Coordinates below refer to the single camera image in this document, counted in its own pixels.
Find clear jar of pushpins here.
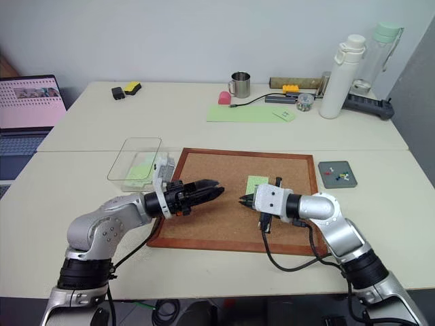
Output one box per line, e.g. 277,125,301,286
296,92,315,112

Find open laptop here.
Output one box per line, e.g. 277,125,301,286
0,75,67,200

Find long brown bar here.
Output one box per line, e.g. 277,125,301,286
269,77,330,90

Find coiled black cables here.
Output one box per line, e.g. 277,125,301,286
135,297,222,326

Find metal stand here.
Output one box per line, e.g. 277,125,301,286
316,71,332,100

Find black usb cable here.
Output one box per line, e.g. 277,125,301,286
228,94,273,109

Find grey partition panel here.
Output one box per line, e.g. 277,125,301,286
386,50,435,193

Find yellow black sponge eraser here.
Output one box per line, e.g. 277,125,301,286
123,81,143,96

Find green notes stack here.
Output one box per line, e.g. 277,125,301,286
123,153,158,188

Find black power strip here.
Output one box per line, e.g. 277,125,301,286
341,92,396,122

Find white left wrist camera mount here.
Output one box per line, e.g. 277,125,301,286
151,153,177,219

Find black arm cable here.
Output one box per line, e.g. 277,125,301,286
107,217,162,326
260,219,372,322

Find wood framed cork board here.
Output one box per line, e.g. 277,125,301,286
146,147,329,256

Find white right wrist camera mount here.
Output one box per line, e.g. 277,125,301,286
253,183,295,224

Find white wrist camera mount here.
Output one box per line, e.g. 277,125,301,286
253,183,295,224
151,153,177,219

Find large green paper sheet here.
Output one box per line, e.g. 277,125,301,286
206,104,297,124

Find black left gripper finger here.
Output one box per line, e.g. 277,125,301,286
193,178,221,192
199,187,226,205

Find white insulated bottle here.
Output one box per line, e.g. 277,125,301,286
319,33,368,120

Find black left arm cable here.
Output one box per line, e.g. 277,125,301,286
107,217,162,326

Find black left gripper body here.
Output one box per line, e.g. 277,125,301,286
164,180,205,217

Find grey usb hub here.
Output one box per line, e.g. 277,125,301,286
264,94,298,104

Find small green note with pins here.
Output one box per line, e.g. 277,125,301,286
271,109,296,122

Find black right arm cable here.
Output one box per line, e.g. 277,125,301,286
260,219,372,322

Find green sticky note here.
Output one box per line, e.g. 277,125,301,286
245,175,270,198

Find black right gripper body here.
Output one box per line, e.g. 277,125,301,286
258,176,283,236

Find grey square tray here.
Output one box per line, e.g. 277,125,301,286
317,160,360,190

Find clear plastic box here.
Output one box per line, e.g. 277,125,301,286
107,137,175,193

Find clear bottle green lid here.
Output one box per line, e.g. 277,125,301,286
352,21,405,96

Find stainless steel mug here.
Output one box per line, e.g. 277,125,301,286
227,71,252,98

